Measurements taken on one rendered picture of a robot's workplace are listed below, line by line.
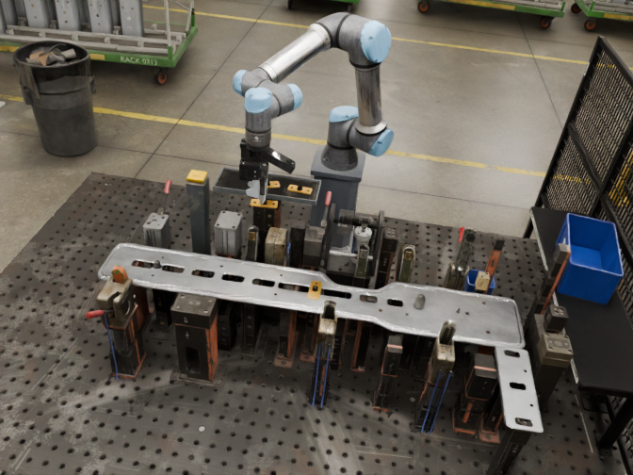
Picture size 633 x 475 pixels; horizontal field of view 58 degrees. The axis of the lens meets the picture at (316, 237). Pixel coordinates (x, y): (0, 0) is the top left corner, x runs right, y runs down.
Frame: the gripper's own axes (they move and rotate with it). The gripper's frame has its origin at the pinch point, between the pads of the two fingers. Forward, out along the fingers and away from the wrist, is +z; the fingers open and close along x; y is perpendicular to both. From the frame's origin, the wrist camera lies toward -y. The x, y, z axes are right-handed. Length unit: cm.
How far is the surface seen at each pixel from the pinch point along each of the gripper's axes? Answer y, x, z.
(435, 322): -57, 21, 27
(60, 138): 170, -215, 109
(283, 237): -6.0, -5.6, 18.8
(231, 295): 8.3, 16.2, 27.0
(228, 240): 12.4, -4.0, 21.1
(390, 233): -42.3, -7.6, 15.0
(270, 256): -2.3, -2.4, 25.3
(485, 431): -76, 39, 56
